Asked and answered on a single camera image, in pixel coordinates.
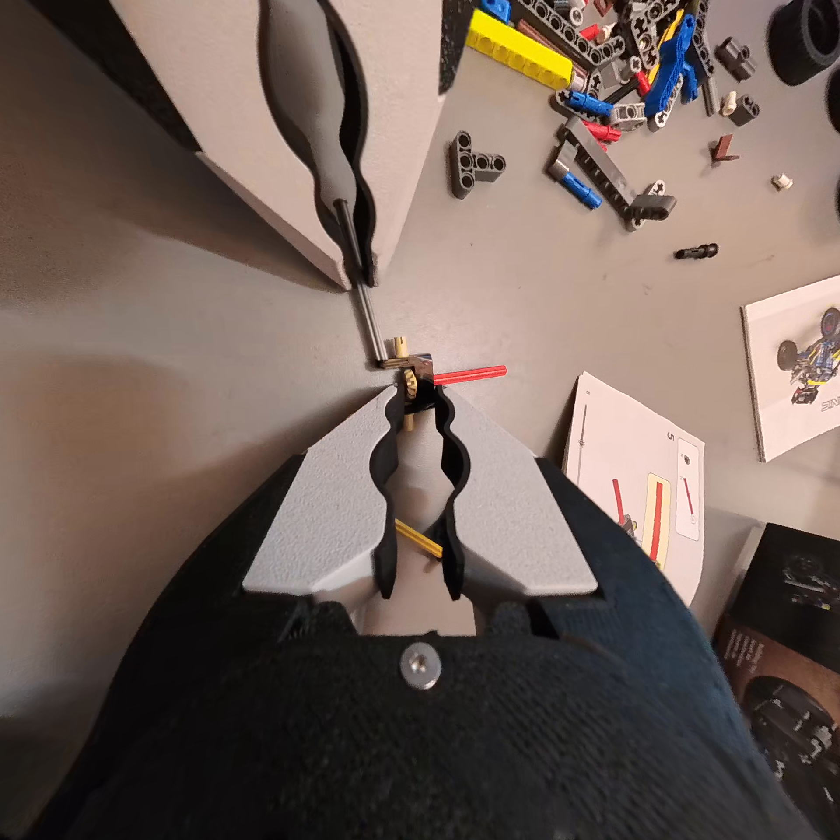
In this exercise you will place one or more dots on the booklet with car picture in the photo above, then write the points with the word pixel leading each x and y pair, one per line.
pixel 768 407

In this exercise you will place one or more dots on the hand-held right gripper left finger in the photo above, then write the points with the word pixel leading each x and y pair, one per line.
pixel 315 531

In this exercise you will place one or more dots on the black connector with white pin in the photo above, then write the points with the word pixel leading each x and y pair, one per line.
pixel 745 111

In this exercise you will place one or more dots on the black lego tire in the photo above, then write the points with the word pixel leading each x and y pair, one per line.
pixel 797 46
pixel 835 98

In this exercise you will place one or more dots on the pile of mixed lego pieces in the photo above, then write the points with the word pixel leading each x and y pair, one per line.
pixel 669 65

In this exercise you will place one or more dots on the yellow axle with grey beam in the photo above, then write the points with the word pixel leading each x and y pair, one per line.
pixel 420 539

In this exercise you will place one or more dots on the grey lego beam with blue pin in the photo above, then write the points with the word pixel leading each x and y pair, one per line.
pixel 604 170

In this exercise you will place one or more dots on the black lego frame with gear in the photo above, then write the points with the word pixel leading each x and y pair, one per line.
pixel 420 367

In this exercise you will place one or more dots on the dark grey T-shaped lego beam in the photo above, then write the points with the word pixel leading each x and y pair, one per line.
pixel 463 164

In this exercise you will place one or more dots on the black lego pin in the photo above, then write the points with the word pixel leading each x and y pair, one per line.
pixel 695 252

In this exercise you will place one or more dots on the open instruction booklet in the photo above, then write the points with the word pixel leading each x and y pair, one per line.
pixel 630 433

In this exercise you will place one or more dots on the black lego set box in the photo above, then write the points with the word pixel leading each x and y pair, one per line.
pixel 787 656

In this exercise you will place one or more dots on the small white lego piece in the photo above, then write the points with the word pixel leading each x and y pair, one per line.
pixel 781 182

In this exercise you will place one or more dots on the yellow lego brick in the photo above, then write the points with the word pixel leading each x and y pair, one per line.
pixel 518 46

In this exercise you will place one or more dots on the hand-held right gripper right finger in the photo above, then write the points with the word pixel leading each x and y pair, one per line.
pixel 518 531

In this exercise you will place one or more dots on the black lego connector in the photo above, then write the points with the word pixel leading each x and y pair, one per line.
pixel 733 59

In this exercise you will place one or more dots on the dark grey lego axle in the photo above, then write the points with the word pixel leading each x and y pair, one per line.
pixel 372 321

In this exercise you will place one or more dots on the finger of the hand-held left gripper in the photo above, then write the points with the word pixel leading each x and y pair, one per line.
pixel 407 98
pixel 216 92

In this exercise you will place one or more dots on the small brown lego piece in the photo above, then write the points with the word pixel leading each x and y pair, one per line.
pixel 725 152

